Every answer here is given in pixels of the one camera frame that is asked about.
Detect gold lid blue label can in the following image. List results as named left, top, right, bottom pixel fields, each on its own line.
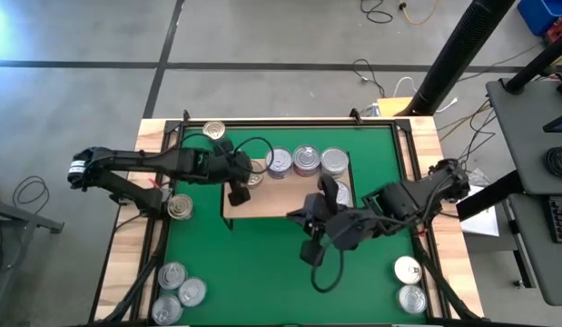
left=245, top=158, right=266, bottom=190
left=165, top=193, right=194, bottom=222

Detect gold-rim can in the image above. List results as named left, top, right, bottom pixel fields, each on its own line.
left=335, top=180, right=354, bottom=208

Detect coiled black cable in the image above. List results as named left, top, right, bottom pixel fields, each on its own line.
left=543, top=144, right=562, bottom=183

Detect wooden shelf black metal legs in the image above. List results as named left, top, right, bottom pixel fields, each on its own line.
left=220, top=152, right=360, bottom=231

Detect black floor cable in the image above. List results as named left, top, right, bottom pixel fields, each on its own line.
left=437, top=97, right=502, bottom=167
left=360, top=0, right=394, bottom=25
left=11, top=174, right=51, bottom=211
left=351, top=57, right=387, bottom=99

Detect black metal table frame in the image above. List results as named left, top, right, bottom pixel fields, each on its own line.
left=87, top=115, right=488, bottom=327

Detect white paper sheet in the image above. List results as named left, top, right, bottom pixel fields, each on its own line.
left=452, top=183, right=500, bottom=238

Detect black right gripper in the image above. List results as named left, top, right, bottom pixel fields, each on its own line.
left=286, top=174, right=377, bottom=268

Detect silver lid blue label can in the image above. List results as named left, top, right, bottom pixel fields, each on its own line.
left=265, top=146, right=294, bottom=180

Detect grey metal stand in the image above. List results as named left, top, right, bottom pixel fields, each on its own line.
left=0, top=183, right=66, bottom=327

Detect green table mat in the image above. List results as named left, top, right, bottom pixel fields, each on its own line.
left=164, top=126, right=429, bottom=326

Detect red object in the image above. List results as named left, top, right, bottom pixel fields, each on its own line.
left=544, top=20, right=562, bottom=46

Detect white floor cable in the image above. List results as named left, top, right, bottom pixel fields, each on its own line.
left=392, top=75, right=458, bottom=114

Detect white lid tin can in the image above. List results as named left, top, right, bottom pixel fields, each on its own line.
left=393, top=255, right=423, bottom=285

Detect silver lid red label can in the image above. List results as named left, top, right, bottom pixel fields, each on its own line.
left=291, top=144, right=322, bottom=178

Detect black slanted pole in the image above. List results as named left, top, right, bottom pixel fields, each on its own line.
left=505, top=40, right=562, bottom=95

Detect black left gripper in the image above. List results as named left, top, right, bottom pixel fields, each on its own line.
left=184, top=138, right=254, bottom=208

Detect grey desk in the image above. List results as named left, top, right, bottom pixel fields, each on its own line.
left=485, top=77, right=562, bottom=306

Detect small wooden box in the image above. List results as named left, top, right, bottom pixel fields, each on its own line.
left=376, top=96, right=416, bottom=118

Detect gold lid tin can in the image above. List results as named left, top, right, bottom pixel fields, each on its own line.
left=202, top=119, right=227, bottom=142

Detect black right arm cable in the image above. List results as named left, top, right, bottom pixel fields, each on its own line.
left=310, top=244, right=346, bottom=294

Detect silver lid white label can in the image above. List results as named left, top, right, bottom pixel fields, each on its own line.
left=320, top=146, right=350, bottom=180

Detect black desk support bar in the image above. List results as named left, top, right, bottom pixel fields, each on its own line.
left=455, top=170, right=525, bottom=223

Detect black keyboard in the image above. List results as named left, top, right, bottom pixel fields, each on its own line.
left=547, top=194, right=562, bottom=244

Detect black corrugated column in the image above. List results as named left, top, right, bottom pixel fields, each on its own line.
left=407, top=0, right=517, bottom=117

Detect blue plastic bin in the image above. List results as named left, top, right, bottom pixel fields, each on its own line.
left=516, top=0, right=562, bottom=37

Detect yellow floor cable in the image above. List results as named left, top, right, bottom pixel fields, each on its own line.
left=398, top=0, right=440, bottom=26

